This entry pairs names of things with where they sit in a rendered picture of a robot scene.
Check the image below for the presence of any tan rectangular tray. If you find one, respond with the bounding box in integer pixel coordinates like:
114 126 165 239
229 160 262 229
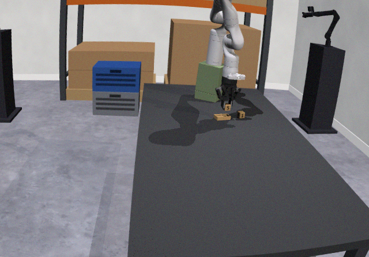
214 114 231 120

